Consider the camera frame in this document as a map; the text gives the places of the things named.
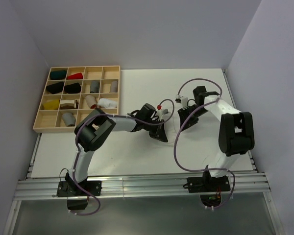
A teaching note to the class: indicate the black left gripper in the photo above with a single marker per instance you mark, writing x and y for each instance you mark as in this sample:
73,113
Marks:
159,134

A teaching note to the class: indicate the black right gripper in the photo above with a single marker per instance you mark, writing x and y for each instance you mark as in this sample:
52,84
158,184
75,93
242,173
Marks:
183,114

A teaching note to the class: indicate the grey sock with black stripes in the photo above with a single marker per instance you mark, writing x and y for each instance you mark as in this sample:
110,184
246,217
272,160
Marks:
68,119

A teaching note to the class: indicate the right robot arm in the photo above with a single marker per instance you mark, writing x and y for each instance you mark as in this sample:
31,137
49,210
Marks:
236,137

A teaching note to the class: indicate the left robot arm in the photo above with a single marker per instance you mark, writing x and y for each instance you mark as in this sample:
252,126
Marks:
94,130

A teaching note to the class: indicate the light grey rolled sock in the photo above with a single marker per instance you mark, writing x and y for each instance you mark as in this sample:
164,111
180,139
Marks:
114,87

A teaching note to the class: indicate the beige rolled sock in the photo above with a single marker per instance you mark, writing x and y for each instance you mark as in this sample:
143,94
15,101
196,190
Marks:
91,101

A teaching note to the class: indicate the white brown rolled sock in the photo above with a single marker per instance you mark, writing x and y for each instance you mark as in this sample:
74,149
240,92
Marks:
68,104

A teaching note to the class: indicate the black rolled sock right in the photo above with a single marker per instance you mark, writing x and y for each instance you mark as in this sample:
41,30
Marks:
73,88

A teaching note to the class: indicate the black rolled sock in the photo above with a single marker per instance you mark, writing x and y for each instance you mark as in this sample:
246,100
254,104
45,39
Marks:
73,88
55,88

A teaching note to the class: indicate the wooden compartment tray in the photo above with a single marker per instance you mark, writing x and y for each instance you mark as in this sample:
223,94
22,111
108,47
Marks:
51,120

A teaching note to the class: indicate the red rolled sock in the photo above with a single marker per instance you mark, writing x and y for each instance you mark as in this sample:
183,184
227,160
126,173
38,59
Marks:
76,76

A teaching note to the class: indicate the yellow rolled sock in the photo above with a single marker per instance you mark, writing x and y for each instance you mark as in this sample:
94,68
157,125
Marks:
51,105

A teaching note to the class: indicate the black rolled sock left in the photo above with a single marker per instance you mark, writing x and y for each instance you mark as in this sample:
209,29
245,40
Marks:
55,88

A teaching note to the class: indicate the dark green rolled sock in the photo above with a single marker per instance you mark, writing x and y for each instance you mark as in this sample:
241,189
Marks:
57,74

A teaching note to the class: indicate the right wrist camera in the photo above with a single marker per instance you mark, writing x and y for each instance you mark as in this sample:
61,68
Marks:
182,100

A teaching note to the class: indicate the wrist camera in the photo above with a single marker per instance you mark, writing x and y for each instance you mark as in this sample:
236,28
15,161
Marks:
182,100
161,111

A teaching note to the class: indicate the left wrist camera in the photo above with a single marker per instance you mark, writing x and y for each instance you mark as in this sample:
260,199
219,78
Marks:
161,111

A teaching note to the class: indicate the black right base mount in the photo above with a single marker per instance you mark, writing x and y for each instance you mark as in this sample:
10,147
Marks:
204,184

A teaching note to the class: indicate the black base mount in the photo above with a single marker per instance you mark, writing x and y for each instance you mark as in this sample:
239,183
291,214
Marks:
204,184
77,200

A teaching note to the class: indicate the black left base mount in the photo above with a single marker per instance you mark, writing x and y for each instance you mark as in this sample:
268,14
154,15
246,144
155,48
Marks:
77,200

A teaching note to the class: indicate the aluminium frame rail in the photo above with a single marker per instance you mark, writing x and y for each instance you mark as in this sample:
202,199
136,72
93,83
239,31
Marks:
138,186

